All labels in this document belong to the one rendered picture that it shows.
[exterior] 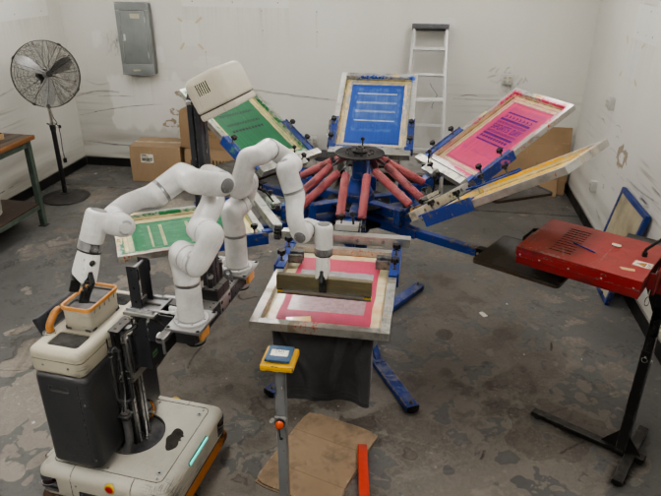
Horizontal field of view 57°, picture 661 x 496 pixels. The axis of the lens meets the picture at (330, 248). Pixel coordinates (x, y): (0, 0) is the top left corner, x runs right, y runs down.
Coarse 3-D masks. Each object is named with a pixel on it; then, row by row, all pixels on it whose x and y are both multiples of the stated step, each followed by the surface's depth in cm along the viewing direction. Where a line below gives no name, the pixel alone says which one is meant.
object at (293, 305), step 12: (300, 264) 307; (312, 264) 307; (336, 264) 308; (288, 300) 274; (300, 300) 274; (312, 300) 275; (324, 300) 275; (288, 312) 265; (300, 312) 265; (312, 312) 265; (324, 312) 265
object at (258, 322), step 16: (368, 256) 314; (272, 288) 277; (256, 320) 253; (272, 320) 253; (288, 320) 253; (384, 320) 253; (336, 336) 249; (352, 336) 247; (368, 336) 246; (384, 336) 245
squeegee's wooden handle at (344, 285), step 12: (276, 276) 256; (288, 276) 256; (300, 276) 255; (312, 276) 255; (276, 288) 259; (300, 288) 257; (312, 288) 256; (336, 288) 254; (348, 288) 254; (360, 288) 253
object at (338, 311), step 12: (348, 264) 308; (360, 264) 308; (372, 264) 308; (372, 288) 285; (336, 300) 275; (348, 300) 275; (372, 300) 275; (336, 312) 266; (348, 312) 266; (360, 312) 266; (336, 324) 257; (348, 324) 257; (360, 324) 257
